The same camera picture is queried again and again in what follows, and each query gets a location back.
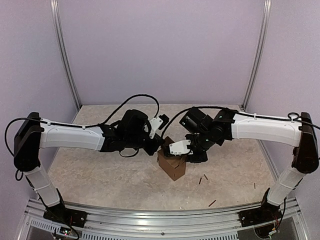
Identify right robot arm white sleeve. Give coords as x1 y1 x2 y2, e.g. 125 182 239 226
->
178 106 320 213

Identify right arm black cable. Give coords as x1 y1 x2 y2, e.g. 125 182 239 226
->
162 106 320 141

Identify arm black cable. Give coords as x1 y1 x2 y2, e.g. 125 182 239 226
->
4 94 161 181
162 106 320 141

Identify right aluminium frame post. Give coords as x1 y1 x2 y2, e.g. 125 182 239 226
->
241 0 272 110

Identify brown cardboard box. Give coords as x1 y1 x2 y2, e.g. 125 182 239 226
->
157 136 187 181

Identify aluminium frame post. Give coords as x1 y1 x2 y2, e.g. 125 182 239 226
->
50 0 82 111
241 0 272 110

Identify robot arm white sleeve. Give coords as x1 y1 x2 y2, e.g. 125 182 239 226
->
12 108 156 207
178 106 320 213

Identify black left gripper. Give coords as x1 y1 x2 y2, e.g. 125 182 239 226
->
125 131 166 156

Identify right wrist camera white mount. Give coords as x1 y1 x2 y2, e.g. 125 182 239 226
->
163 140 193 157

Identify left robot arm white sleeve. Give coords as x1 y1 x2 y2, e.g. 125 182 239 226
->
12 108 156 207

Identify left aluminium frame post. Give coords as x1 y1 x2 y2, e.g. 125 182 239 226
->
50 0 82 111

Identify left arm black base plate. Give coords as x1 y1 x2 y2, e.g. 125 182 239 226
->
43 203 88 228

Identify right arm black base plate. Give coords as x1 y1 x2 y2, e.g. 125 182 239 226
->
238 206 282 227

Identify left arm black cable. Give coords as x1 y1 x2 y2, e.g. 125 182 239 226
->
4 94 161 181

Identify front aluminium frame rail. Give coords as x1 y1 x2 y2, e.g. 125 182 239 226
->
14 198 311 240

